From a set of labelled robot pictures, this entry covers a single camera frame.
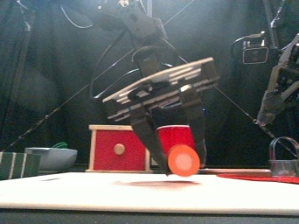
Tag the orange toy carrot bottom piece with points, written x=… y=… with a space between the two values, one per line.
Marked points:
x=183 y=160

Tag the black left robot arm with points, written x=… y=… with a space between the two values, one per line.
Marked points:
x=134 y=20

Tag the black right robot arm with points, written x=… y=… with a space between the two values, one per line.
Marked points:
x=286 y=29

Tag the green toy item in bowl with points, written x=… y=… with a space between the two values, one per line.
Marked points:
x=59 y=145

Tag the grey bowl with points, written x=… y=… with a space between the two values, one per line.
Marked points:
x=52 y=159

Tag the red plastic cup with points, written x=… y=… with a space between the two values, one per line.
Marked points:
x=175 y=137

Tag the red wooden box with knob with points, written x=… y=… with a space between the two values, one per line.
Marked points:
x=112 y=148

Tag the white cutting board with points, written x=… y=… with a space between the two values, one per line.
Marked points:
x=147 y=192

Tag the red mat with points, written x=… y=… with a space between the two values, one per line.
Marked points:
x=265 y=178

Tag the green white striped box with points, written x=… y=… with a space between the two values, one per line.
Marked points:
x=18 y=165

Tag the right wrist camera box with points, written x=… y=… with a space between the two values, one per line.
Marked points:
x=255 y=54

